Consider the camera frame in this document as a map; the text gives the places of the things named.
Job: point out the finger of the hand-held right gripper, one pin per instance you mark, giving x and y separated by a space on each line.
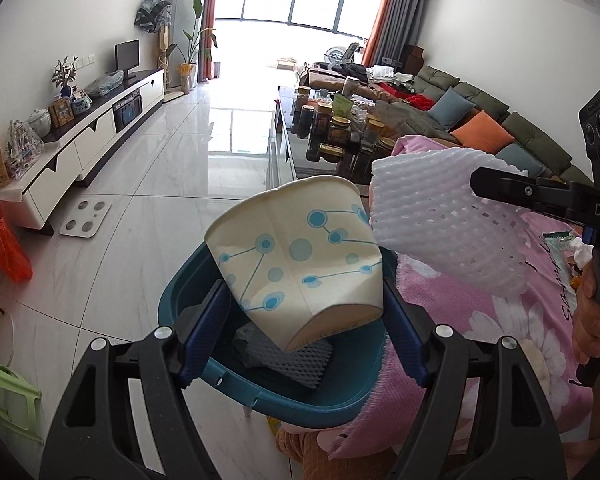
510 190

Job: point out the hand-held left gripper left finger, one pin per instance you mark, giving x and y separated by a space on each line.
207 330

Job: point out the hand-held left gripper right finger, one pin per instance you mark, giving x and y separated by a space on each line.
405 330

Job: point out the white tissue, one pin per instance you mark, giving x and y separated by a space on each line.
580 252

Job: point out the white foam fruit net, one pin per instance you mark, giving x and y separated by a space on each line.
430 220

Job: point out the teal plastic bin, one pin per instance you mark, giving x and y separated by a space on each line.
280 397

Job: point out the crushed blue-dotted paper cup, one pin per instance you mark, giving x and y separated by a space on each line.
300 260

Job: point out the person's right hand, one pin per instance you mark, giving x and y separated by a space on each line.
585 315

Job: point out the blue-grey cushion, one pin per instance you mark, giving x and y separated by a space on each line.
452 107
522 160

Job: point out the clear green plastic wrapper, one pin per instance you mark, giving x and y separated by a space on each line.
557 239

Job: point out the orange cushion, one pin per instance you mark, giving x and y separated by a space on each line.
482 132

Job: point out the green sectional sofa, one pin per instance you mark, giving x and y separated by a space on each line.
525 125

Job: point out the grey foam net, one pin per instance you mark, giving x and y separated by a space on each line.
290 365

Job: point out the pink flowered blanket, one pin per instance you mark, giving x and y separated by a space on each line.
505 310

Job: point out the red cloth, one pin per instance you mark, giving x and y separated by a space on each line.
420 100

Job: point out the brown cardboard boxes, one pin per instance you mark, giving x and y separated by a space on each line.
412 57

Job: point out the white body scale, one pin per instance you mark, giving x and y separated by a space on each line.
86 217

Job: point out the pile of clothes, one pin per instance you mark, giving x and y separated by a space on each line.
387 77

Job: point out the group of jars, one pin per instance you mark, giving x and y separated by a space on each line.
337 130

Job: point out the dark coffee table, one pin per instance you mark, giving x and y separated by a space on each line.
285 145

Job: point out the orange and grey curtain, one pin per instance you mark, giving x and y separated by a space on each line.
395 15
210 15

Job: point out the green plastic stool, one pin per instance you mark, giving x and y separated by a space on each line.
10 400

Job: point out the exercise machine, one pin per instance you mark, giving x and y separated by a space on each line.
340 55

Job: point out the red plastic bag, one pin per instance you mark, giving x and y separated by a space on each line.
5 250

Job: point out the white tv cabinet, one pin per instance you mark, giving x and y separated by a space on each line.
95 135

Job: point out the wrapped ship model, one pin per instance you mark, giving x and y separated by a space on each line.
24 150

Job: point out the blue and white porcelain pot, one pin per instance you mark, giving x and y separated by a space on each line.
81 105

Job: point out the small grey waste bin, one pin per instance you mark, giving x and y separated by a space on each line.
217 71

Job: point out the white ceramic jar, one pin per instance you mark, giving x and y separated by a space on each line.
40 124

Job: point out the plastic-wrapped bundle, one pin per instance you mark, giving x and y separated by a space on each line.
105 85

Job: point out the large window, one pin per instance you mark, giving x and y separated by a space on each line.
300 0

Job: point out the small black monitor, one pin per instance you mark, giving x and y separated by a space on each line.
126 56

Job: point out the tall potted leafy plant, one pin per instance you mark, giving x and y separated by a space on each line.
192 40

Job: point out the small plant in blue vase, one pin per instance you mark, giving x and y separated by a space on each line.
65 75

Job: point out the white standing air conditioner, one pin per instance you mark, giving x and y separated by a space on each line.
180 10

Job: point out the cloth-covered standing fan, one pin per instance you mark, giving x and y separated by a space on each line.
152 12

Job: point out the wooden picture frame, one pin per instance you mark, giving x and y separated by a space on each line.
61 112

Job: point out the white wall sockets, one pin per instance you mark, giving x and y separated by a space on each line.
86 61

